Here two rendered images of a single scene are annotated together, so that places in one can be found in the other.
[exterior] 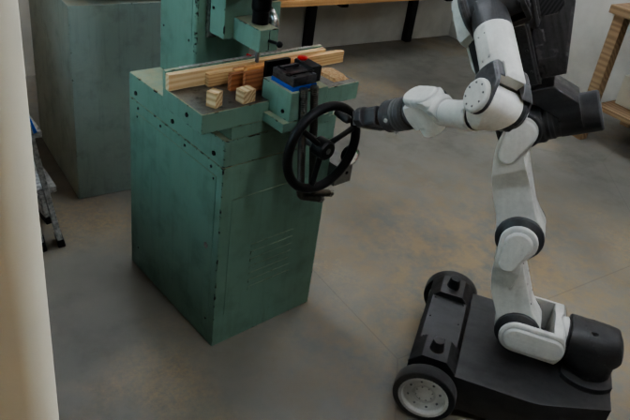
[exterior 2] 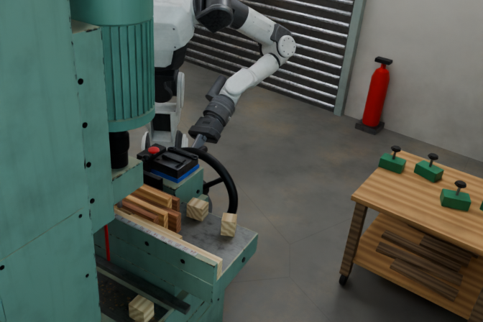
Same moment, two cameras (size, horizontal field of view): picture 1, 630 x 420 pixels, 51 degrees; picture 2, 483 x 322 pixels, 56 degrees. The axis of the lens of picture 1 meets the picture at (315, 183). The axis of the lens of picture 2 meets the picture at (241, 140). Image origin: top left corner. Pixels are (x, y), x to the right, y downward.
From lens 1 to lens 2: 2.28 m
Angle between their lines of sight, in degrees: 89
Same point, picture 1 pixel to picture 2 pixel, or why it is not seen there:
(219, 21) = (106, 204)
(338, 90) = not seen: hidden behind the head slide
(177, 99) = (233, 264)
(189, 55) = (89, 292)
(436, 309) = not seen: hidden behind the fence
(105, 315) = not seen: outside the picture
